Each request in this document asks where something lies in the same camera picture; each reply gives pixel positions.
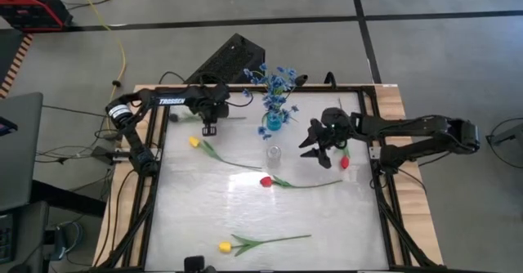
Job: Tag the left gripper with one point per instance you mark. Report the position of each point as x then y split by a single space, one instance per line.
214 111

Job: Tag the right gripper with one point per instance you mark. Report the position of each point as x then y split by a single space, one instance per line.
337 130

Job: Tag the yellow artificial tulip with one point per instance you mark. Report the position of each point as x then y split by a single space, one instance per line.
194 142
224 247

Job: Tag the red artificial tulip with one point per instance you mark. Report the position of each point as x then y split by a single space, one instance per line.
266 181
345 162

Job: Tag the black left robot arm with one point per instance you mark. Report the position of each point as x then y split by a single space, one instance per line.
180 97

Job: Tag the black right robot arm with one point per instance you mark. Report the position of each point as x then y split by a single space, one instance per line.
408 128

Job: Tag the clear cut-glass vase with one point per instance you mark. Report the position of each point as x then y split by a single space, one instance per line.
274 154

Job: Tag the blue glass vase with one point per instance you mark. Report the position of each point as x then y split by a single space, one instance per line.
274 122

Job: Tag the blue artificial flower bunch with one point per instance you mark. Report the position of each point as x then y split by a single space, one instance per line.
275 85

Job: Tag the black computer tower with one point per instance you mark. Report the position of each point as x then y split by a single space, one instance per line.
229 58

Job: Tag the black power adapter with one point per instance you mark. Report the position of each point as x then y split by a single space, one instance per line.
108 154

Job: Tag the black box-shaped object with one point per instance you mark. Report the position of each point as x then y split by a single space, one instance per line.
194 264

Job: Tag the grey laptop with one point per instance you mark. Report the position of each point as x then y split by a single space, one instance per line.
18 150

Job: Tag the red black equipment case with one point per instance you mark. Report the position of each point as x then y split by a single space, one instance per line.
32 7

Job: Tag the white mounting bracket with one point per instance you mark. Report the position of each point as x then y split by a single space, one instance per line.
374 152

